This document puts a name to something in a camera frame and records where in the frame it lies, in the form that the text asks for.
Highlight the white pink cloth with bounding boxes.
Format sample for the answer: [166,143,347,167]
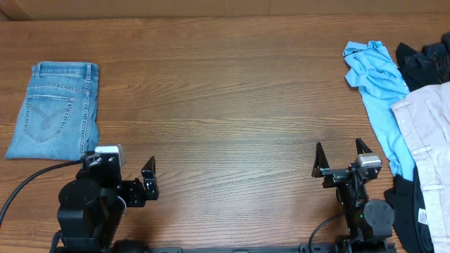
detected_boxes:
[391,82,449,252]

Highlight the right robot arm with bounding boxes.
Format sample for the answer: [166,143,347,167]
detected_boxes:
[307,138,397,253]

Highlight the light blue denim jeans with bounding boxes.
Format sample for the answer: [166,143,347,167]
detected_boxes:
[6,61,99,160]

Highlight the black garment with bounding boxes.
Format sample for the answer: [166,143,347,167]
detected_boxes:
[384,167,435,253]

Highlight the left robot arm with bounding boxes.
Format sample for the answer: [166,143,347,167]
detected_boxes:
[50,152,159,253]

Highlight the light blue t-shirt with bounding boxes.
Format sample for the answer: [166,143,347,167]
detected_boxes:
[342,41,416,181]

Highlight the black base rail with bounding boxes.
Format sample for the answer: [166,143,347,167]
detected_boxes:
[140,242,398,253]

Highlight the dark patterned garment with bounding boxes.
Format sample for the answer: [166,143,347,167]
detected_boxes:
[396,33,449,92]

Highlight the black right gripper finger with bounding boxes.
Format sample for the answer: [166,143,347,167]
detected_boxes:
[311,142,330,178]
[355,138,372,155]

